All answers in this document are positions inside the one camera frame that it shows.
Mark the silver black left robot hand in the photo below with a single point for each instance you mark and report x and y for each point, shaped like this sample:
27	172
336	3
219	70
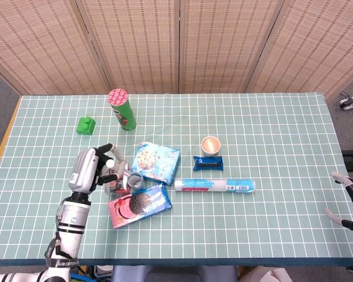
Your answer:
83	170

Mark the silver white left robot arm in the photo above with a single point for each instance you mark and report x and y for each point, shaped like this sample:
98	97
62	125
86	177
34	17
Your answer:
72	220

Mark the clear box with red items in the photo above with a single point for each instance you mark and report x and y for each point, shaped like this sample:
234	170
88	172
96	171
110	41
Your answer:
119	188

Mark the green toy building block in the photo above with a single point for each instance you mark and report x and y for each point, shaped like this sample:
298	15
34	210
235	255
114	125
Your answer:
86	126

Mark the small metal can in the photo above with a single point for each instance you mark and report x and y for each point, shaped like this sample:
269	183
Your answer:
136	182

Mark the pink and blue Oreo box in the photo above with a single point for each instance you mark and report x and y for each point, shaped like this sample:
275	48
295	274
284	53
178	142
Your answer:
139	205

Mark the green Pringles chips can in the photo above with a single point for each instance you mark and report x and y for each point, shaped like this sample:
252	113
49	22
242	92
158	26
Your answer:
125	117

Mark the blue chocolate chip cookie box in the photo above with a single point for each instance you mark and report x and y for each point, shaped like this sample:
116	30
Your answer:
156	161

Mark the green checked tablecloth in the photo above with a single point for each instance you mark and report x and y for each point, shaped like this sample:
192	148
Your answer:
253	229

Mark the blue Oreo snack pack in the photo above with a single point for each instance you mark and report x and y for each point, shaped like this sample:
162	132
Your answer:
209	163

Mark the white paper cup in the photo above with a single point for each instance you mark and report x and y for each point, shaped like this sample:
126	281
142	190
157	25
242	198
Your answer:
211	145

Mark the plastic wrap roll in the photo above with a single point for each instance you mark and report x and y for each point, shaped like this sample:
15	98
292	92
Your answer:
214	185

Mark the bamboo folding screen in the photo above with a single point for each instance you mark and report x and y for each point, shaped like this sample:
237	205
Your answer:
217	44

